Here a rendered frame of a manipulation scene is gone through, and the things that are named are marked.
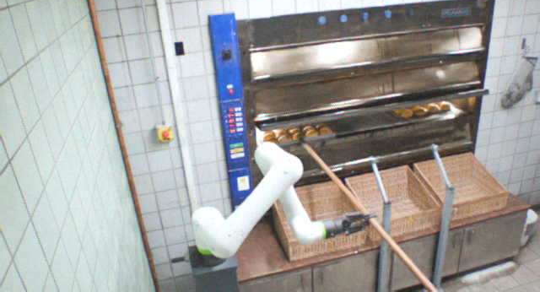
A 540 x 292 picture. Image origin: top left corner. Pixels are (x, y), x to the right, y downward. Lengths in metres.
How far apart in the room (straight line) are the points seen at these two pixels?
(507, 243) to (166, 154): 2.72
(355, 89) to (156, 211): 1.65
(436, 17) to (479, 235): 1.66
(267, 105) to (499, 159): 2.22
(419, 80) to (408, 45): 0.29
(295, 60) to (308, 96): 0.28
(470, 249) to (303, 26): 2.10
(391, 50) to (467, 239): 1.53
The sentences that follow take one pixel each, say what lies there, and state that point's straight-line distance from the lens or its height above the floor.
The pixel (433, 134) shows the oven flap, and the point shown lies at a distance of 3.58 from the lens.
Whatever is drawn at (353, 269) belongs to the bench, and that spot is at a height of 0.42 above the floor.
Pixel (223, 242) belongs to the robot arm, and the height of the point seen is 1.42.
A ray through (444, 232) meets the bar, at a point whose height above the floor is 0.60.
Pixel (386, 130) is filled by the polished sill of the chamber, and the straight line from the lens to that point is 3.30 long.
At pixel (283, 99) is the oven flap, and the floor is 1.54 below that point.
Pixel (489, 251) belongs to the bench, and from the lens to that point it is 3.77.
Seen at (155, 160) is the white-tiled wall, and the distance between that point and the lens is 2.90.
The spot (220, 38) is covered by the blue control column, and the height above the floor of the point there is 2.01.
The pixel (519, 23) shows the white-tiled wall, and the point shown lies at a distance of 3.78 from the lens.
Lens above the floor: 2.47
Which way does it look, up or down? 25 degrees down
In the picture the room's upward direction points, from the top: 4 degrees counter-clockwise
